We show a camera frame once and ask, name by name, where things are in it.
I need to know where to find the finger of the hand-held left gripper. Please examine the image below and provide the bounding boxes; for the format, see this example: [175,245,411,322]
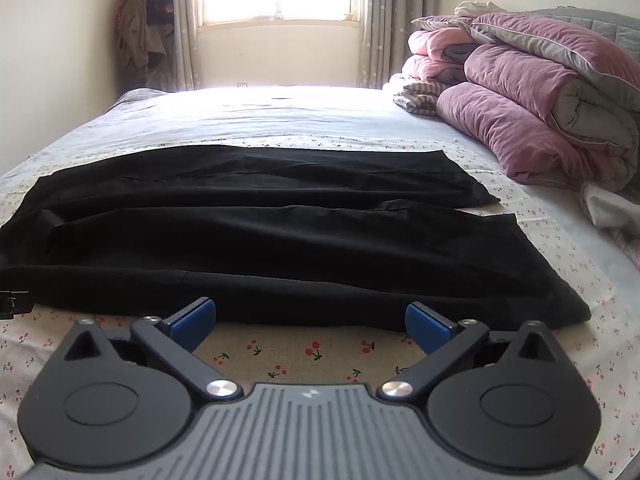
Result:
[0,290,32,321]

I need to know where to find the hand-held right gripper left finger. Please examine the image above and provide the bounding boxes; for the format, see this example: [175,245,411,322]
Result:
[60,297,244,402]

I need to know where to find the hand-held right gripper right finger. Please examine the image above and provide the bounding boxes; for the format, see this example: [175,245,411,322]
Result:
[377,301,563,402]

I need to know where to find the black pants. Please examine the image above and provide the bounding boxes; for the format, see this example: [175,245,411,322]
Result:
[0,144,592,333]

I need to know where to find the cherry print bed sheet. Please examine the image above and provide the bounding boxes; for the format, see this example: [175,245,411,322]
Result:
[0,132,640,480]

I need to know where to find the white floral cloth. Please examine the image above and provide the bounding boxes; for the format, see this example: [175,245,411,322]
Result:
[579,181,640,267]

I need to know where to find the pale blue bed sheet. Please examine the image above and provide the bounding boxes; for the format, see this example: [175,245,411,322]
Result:
[30,85,640,291]

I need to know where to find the striped cloth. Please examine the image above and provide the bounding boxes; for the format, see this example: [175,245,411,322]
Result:
[391,73,455,119]

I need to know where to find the purple and grey quilt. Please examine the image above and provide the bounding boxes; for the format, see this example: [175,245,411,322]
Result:
[436,10,640,192]

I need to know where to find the pink folded quilt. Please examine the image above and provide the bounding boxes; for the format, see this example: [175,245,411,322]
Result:
[400,15,486,86]

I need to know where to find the grey star print curtain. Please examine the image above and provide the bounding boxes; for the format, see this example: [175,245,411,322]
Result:
[169,0,204,92]
[356,0,444,90]

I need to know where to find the tan hanging jacket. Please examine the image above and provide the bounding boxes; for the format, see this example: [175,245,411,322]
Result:
[116,0,169,73]

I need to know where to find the white cloth on quilts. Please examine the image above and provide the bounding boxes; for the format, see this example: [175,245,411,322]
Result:
[453,1,507,18]

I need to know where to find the red dotted hanging garment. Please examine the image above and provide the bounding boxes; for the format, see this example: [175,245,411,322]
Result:
[115,0,147,31]

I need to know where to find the grey quilted headboard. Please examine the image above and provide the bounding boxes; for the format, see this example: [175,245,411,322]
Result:
[525,7,640,53]

